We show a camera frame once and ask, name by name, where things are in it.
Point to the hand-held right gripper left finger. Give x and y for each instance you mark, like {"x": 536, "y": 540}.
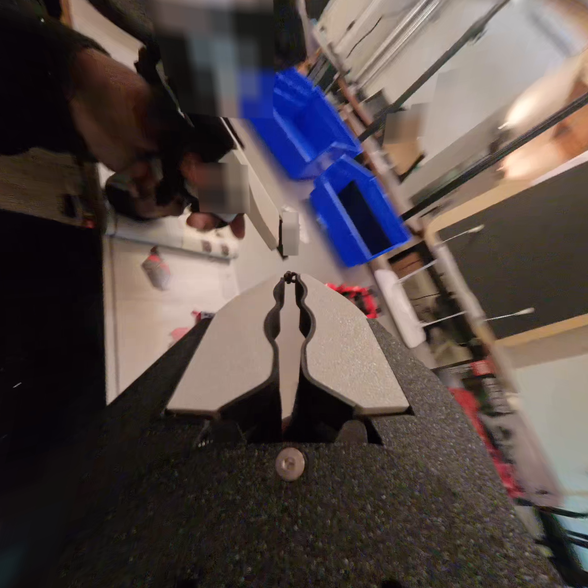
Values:
{"x": 229, "y": 363}

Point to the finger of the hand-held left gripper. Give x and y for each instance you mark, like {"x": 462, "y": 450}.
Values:
{"x": 259, "y": 202}

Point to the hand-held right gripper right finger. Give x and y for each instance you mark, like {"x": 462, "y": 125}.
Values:
{"x": 353, "y": 363}

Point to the person's left forearm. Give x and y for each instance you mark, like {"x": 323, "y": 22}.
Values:
{"x": 36, "y": 82}

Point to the red lego car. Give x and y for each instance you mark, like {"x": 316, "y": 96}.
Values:
{"x": 353, "y": 298}

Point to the lego instruction booklet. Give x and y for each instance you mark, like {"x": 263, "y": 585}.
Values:
{"x": 151, "y": 321}

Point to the lego car box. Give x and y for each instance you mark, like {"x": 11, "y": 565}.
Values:
{"x": 473, "y": 413}

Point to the person's left hand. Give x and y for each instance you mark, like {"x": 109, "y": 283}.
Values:
{"x": 115, "y": 115}

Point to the blue plastic bin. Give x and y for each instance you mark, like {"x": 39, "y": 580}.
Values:
{"x": 353, "y": 216}
{"x": 298, "y": 124}

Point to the black partition panel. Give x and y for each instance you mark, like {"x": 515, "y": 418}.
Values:
{"x": 528, "y": 257}

